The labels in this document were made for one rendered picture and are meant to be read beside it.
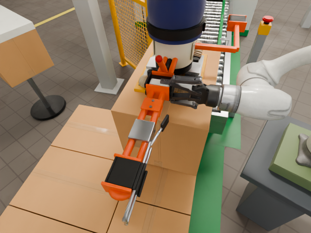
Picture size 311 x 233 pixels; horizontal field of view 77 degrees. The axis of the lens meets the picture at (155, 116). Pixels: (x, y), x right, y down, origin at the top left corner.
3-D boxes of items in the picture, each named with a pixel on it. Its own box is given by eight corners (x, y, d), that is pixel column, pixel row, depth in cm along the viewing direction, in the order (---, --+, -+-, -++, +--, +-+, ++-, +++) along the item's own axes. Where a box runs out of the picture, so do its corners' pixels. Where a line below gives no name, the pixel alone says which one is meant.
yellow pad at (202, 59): (188, 55, 105) (189, 46, 102) (207, 57, 103) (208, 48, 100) (175, 98, 84) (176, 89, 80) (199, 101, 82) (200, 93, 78)
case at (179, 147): (155, 89, 148) (152, 39, 118) (209, 98, 139) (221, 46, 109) (125, 158, 111) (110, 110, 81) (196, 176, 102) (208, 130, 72)
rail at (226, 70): (226, 9, 295) (229, -5, 280) (230, 9, 294) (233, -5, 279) (215, 130, 153) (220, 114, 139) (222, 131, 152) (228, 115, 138)
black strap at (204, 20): (155, 13, 88) (154, 3, 85) (208, 17, 83) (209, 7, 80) (139, 38, 74) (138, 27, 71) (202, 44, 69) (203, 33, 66)
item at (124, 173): (118, 162, 54) (114, 152, 50) (143, 168, 52) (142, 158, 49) (105, 192, 49) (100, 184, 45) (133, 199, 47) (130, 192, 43)
